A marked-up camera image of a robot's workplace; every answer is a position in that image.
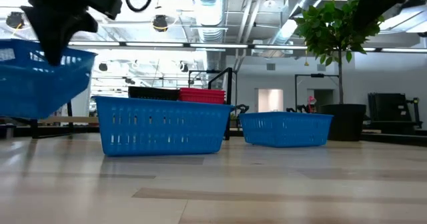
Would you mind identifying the blue plastic slotted basket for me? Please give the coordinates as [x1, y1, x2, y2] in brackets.
[0, 39, 97, 120]
[94, 95, 234, 157]
[239, 111, 334, 148]

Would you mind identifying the black plastic slotted basket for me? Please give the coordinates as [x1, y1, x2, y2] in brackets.
[128, 93, 180, 101]
[128, 90, 180, 95]
[128, 86, 180, 91]

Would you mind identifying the red plastic slotted basket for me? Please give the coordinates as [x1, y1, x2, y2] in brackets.
[179, 87, 226, 93]
[179, 95, 226, 105]
[179, 91, 226, 96]

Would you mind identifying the black ceiling spotlight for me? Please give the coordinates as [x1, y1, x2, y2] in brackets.
[152, 14, 169, 33]
[5, 11, 25, 30]

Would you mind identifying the long ceiling light strip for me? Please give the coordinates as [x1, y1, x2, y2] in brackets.
[68, 41, 310, 50]

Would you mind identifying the green artificial plant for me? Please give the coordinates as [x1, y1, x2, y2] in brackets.
[295, 0, 384, 105]

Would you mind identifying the black plant pot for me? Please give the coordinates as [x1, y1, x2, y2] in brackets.
[318, 103, 367, 142]

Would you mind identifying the black equipment cabinet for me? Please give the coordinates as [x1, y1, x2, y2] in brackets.
[366, 92, 423, 135]

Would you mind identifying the wooden shelf with black frame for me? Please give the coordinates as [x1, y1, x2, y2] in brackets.
[31, 67, 238, 141]

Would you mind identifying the black background rig frame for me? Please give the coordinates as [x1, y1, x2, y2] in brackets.
[294, 73, 340, 113]

